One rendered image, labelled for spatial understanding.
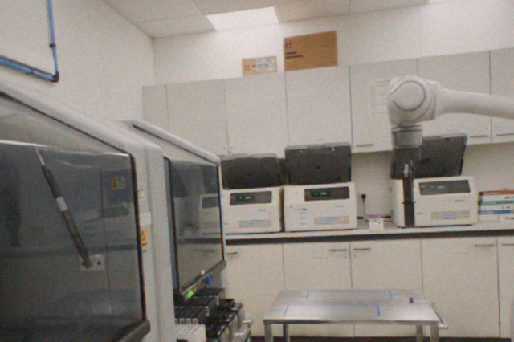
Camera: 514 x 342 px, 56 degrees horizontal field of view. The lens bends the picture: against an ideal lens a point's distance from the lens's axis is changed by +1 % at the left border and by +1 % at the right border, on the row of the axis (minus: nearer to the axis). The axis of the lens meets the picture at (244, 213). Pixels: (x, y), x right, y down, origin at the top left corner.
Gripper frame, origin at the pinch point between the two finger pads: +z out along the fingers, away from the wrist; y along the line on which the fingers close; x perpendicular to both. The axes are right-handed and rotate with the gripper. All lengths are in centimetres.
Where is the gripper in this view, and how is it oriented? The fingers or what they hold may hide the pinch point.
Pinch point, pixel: (409, 213)
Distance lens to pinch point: 155.7
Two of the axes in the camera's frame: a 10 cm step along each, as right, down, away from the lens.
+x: -9.1, 0.3, 4.1
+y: 4.0, -0.9, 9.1
